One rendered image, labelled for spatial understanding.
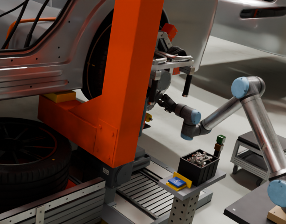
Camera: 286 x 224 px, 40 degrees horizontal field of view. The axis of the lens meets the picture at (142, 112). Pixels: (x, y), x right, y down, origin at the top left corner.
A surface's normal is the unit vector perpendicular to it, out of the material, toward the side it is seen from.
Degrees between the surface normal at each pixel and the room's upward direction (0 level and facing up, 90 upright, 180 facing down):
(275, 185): 94
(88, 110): 90
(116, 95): 90
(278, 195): 94
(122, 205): 0
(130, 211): 0
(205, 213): 0
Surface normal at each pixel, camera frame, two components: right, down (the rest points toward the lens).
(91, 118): -0.67, 0.16
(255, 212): 0.17, -0.92
